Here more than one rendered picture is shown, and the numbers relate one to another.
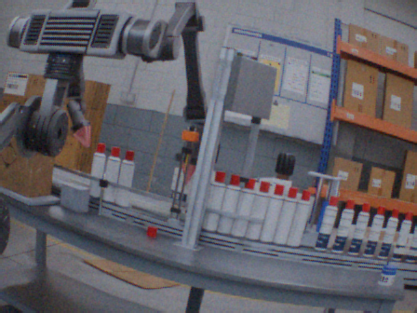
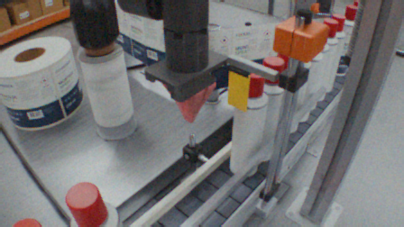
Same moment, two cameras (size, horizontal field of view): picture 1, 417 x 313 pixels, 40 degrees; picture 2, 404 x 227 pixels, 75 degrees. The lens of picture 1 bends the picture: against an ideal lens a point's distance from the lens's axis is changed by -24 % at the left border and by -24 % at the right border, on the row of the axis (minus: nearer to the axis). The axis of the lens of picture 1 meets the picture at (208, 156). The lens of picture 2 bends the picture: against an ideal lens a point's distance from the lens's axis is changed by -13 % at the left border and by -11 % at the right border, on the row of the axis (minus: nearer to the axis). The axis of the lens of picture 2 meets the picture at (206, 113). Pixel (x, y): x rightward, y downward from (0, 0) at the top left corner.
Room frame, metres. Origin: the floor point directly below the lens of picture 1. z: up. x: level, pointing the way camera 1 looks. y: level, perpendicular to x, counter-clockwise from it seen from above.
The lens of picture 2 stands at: (2.40, 0.36, 1.30)
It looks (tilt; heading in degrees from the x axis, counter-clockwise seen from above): 38 degrees down; 295
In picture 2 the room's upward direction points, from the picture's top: straight up
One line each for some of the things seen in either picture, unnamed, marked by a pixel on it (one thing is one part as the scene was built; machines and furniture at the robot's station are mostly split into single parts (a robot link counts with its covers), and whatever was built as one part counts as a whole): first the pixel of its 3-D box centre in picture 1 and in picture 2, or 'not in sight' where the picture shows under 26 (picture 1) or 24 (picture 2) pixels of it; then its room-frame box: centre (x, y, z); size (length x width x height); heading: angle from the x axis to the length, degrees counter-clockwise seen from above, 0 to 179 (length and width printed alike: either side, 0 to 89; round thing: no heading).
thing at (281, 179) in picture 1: (280, 186); not in sight; (3.04, -0.32, 1.04); 0.09 x 0.09 x 0.29
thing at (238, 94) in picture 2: not in sight; (238, 89); (2.50, 0.06, 1.09); 0.03 x 0.01 x 0.06; 165
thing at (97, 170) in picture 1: (97, 170); not in sight; (2.61, 0.40, 0.98); 0.05 x 0.05 x 0.20
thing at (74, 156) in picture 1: (42, 146); not in sight; (6.12, 1.60, 0.70); 1.20 x 0.82 x 1.39; 85
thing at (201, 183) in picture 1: (209, 145); (376, 46); (2.35, 0.00, 1.16); 0.04 x 0.04 x 0.67; 75
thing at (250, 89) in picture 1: (246, 86); not in sight; (2.39, -0.07, 1.38); 0.17 x 0.10 x 0.19; 130
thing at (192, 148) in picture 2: not in sight; (192, 158); (2.60, 0.02, 0.89); 0.03 x 0.03 x 0.12; 75
